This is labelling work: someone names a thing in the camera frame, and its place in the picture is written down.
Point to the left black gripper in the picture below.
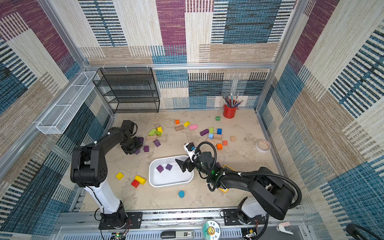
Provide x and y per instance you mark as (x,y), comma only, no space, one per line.
(132,151)

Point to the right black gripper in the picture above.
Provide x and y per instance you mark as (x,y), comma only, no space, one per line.
(187,163)

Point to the purple wedge block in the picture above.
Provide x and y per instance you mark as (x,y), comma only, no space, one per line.
(157,143)

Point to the small purple cube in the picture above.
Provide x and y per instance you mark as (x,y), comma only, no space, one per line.
(160,168)

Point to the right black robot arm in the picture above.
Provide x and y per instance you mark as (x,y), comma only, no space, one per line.
(275,194)

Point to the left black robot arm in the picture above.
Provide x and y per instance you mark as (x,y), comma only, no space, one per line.
(89,171)

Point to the white plastic storage bin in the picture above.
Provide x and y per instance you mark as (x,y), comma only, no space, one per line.
(167,178)

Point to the long natural wood brick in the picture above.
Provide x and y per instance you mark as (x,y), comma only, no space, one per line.
(151,138)

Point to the lime green brick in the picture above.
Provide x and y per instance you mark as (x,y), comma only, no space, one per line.
(152,132)

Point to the yellow small cube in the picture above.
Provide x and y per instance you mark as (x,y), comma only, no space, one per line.
(119,176)

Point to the purple cylinder block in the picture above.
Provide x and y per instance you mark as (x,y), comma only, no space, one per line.
(204,132)

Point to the yellow cylinder block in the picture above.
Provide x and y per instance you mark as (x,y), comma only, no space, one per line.
(140,179)

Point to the red cube block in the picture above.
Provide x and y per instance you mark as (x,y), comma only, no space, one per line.
(135,183)

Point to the brown wooden brick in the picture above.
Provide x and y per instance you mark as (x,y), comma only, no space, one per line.
(179,128)

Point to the red pen cup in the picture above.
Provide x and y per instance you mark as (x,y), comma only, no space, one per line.
(228,112)

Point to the roll of tape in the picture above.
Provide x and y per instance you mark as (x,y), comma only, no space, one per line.
(263,146)

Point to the round green sticker badge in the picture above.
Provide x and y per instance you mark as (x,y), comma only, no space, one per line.
(211,230)

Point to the black wire shelf rack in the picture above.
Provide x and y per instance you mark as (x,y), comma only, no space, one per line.
(128,90)

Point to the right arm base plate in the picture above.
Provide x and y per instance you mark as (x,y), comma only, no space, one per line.
(234,217)

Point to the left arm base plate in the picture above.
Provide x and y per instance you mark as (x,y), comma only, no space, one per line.
(128,220)

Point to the white mesh wall basket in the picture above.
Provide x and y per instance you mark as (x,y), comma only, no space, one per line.
(60,115)

